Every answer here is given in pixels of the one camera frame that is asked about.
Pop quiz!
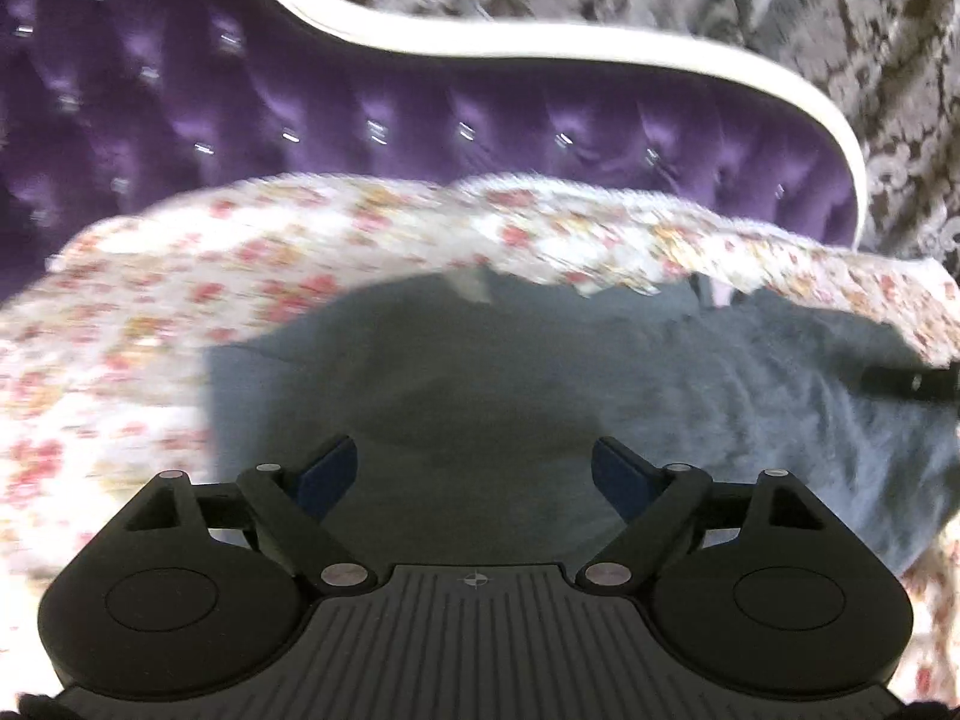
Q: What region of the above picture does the grey damask curtain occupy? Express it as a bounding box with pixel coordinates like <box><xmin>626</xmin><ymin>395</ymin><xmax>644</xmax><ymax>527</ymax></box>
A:
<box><xmin>289</xmin><ymin>0</ymin><xmax>960</xmax><ymax>278</ymax></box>

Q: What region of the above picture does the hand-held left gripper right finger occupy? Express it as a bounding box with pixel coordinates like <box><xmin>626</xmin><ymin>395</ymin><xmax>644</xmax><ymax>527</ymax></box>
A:
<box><xmin>574</xmin><ymin>436</ymin><xmax>835</xmax><ymax>595</ymax></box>

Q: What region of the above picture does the grey argyle sweater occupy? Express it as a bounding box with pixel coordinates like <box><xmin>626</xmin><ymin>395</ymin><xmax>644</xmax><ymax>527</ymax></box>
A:
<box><xmin>199</xmin><ymin>270</ymin><xmax>960</xmax><ymax>578</ymax></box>

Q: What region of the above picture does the floral blanket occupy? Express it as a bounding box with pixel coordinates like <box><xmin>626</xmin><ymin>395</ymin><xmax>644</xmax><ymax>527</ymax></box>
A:
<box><xmin>0</xmin><ymin>172</ymin><xmax>960</xmax><ymax>707</ymax></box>

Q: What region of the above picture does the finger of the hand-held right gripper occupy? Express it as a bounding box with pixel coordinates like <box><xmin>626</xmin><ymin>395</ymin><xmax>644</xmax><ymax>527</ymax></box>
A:
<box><xmin>859</xmin><ymin>361</ymin><xmax>960</xmax><ymax>401</ymax></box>

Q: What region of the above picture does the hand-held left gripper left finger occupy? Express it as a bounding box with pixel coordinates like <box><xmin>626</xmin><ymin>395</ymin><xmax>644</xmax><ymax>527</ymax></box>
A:
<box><xmin>120</xmin><ymin>435</ymin><xmax>380</xmax><ymax>595</ymax></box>

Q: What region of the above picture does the purple tufted sofa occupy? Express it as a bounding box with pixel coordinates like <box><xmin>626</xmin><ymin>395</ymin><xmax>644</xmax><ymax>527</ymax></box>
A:
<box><xmin>0</xmin><ymin>0</ymin><xmax>869</xmax><ymax>301</ymax></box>

